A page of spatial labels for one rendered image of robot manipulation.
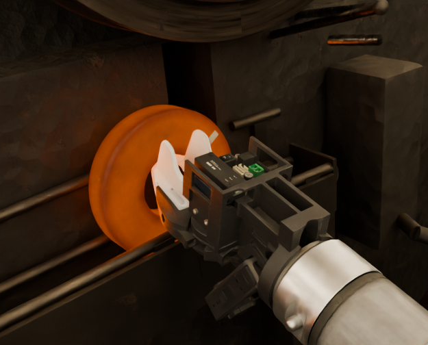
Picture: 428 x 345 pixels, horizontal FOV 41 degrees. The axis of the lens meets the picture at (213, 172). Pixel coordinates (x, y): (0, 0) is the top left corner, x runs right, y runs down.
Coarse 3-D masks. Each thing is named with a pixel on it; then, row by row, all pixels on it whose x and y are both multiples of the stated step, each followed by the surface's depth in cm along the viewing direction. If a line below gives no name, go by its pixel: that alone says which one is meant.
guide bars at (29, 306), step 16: (304, 176) 64; (320, 176) 65; (160, 240) 55; (128, 256) 53; (144, 256) 54; (96, 272) 51; (112, 272) 52; (64, 288) 50; (80, 288) 51; (32, 304) 49; (48, 304) 49; (0, 320) 47; (16, 320) 48
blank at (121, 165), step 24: (144, 120) 54; (168, 120) 55; (192, 120) 57; (120, 144) 53; (144, 144) 54; (216, 144) 59; (96, 168) 54; (120, 168) 53; (144, 168) 55; (96, 192) 54; (120, 192) 54; (96, 216) 55; (120, 216) 54; (144, 216) 56; (120, 240) 55; (144, 240) 57
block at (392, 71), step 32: (352, 64) 72; (384, 64) 70; (416, 64) 70; (352, 96) 71; (384, 96) 67; (416, 96) 70; (352, 128) 72; (384, 128) 69; (416, 128) 72; (352, 160) 74; (384, 160) 70; (416, 160) 74; (352, 192) 76; (384, 192) 72; (416, 192) 76; (352, 224) 78; (384, 224) 74
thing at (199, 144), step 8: (192, 136) 54; (200, 136) 53; (192, 144) 55; (200, 144) 54; (208, 144) 53; (192, 152) 55; (200, 152) 54; (208, 152) 53; (184, 160) 56; (192, 160) 55
